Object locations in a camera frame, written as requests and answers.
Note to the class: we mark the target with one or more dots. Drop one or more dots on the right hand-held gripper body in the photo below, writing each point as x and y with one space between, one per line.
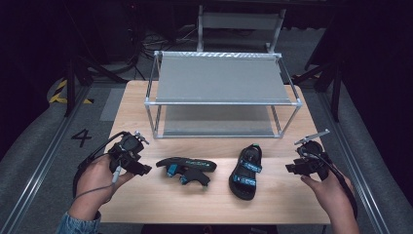
313 154

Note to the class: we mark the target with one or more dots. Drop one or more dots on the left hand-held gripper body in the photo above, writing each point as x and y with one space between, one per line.
126 148

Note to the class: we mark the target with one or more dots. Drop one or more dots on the grey two-tier shoe rack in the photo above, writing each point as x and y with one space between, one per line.
220 79

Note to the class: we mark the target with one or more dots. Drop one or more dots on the person's right hand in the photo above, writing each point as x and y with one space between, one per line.
328 190

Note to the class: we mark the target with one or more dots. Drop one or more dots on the person's left hand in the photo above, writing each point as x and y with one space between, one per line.
95 182

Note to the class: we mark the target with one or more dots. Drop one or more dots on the metal floor rail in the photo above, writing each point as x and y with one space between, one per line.
370 198
42 165

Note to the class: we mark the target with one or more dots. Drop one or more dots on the grey metal frame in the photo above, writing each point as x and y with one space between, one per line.
240 21

